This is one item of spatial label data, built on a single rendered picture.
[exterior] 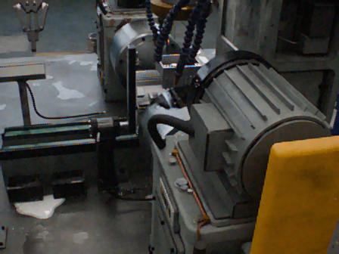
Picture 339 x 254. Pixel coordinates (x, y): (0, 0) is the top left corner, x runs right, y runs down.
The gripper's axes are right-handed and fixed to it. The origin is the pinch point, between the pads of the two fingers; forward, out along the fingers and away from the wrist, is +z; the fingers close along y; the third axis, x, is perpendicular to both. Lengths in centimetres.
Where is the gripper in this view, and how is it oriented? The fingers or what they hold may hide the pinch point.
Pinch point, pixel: (33, 41)
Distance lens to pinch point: 157.7
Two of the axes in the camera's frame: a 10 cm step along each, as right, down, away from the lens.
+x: -2.1, 1.4, 9.7
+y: 9.7, -0.9, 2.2
